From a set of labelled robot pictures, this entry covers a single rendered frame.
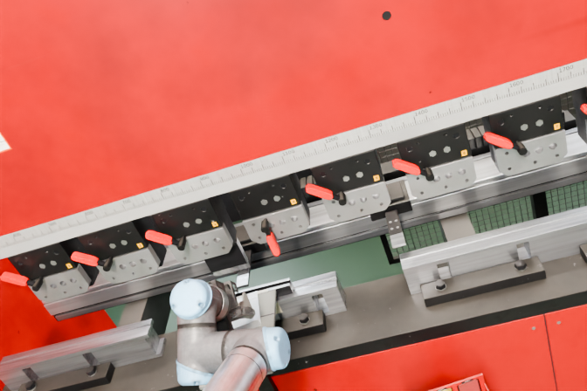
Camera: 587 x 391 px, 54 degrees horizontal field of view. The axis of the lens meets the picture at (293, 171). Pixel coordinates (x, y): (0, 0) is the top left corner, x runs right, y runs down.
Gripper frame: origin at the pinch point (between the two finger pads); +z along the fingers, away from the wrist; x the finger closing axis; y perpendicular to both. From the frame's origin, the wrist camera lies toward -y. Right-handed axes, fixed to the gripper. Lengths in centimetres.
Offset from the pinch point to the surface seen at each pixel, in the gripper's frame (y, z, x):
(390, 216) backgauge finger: 17, 19, -44
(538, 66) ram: 24, -28, -80
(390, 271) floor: 21, 154, -43
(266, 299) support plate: 4.3, 9.8, -5.9
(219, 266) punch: 15.4, 4.1, 2.5
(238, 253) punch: 16.4, 1.7, -3.8
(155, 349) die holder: 3.6, 23.3, 31.6
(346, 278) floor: 26, 157, -21
